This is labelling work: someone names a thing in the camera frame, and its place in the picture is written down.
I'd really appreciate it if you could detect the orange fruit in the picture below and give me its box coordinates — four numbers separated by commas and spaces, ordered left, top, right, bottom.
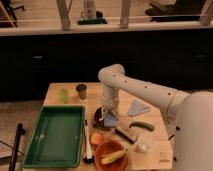
90, 133, 104, 146

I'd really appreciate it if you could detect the orange bowl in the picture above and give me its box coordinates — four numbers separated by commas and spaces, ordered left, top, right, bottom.
94, 140, 128, 171

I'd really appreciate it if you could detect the white handled utensil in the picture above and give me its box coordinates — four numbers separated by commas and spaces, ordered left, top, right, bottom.
83, 122, 94, 164

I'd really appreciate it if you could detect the brown cup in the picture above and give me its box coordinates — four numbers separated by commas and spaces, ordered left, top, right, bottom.
76, 84, 87, 100

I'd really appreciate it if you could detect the green dustpan with bottle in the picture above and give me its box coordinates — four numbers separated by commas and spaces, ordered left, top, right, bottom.
78, 0, 107, 25

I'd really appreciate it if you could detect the black stand pole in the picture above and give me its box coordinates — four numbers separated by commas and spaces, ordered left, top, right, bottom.
8, 123, 25, 171

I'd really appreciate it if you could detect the dark purple bowl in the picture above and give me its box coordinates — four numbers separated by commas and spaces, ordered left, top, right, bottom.
94, 107, 114, 129

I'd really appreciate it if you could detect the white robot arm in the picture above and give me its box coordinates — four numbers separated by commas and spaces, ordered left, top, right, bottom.
98, 64, 213, 171

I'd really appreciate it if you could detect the brown scrubbing brush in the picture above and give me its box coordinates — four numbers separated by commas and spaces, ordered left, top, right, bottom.
115, 128, 137, 144

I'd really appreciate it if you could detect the yellow corn cob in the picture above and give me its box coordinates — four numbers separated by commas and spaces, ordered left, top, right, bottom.
101, 150, 126, 165

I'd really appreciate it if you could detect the green translucent cup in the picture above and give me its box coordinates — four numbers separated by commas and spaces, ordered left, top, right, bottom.
57, 88, 69, 103

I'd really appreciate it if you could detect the blue sponge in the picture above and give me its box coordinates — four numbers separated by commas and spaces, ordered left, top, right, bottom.
104, 110, 118, 127

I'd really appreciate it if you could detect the green plastic tray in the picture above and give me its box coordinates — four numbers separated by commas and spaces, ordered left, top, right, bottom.
23, 106, 85, 168

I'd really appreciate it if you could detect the green cucumber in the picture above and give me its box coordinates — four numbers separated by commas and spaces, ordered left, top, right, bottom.
129, 122, 155, 131

